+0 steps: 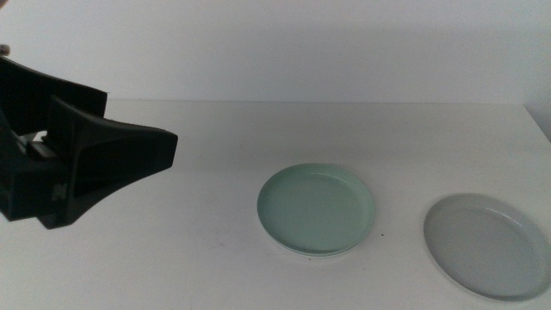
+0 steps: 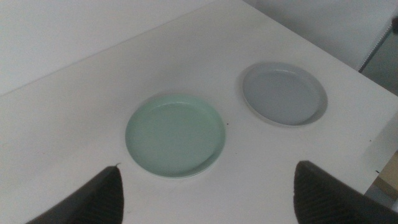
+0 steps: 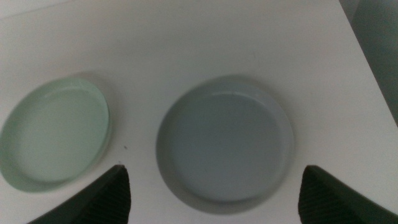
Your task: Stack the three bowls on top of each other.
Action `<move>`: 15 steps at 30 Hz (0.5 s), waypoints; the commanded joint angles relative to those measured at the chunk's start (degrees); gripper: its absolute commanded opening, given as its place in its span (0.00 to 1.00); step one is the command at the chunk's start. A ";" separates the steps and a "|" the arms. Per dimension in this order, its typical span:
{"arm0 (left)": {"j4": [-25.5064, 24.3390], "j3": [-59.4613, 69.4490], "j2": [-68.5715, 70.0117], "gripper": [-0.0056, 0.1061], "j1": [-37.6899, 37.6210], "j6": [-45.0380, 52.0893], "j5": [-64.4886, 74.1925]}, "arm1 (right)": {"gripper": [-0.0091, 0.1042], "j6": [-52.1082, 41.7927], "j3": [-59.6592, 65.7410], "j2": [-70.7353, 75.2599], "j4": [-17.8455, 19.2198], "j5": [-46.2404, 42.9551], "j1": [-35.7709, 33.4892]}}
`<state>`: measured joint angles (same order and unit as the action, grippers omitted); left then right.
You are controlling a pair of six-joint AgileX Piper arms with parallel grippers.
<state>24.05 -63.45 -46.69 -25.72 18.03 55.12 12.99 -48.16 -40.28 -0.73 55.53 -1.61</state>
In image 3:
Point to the grey shallow bowl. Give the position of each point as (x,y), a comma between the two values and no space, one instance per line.
(225,146)

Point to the pale green shallow bowl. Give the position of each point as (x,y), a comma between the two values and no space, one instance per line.
(56,133)

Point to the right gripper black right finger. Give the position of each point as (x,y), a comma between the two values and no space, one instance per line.
(326,202)

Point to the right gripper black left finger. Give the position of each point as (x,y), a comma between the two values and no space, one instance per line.
(102,202)

